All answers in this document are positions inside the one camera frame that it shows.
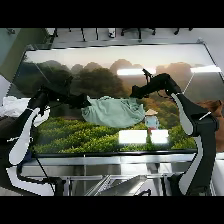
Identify silver frame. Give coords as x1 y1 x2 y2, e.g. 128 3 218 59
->
6 151 224 197

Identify pale green T-shirt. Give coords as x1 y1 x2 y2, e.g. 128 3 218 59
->
81 95 147 129

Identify dark brown garment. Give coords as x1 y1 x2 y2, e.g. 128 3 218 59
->
0 115 22 141

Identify black office chair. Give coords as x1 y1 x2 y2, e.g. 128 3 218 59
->
120 27 157 41
173 27 195 36

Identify white garment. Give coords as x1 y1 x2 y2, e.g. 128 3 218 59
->
0 95 51 127

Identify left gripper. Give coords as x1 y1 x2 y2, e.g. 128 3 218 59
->
69 93 92 110

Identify black cable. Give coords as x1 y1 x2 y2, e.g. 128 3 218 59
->
32 155 57 196
134 188 153 197

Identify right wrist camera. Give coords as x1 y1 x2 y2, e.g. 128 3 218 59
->
141 68 153 82

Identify blue garment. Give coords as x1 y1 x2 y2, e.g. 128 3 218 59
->
22 149 35 165

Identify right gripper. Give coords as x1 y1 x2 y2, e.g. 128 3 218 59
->
129 84 150 99

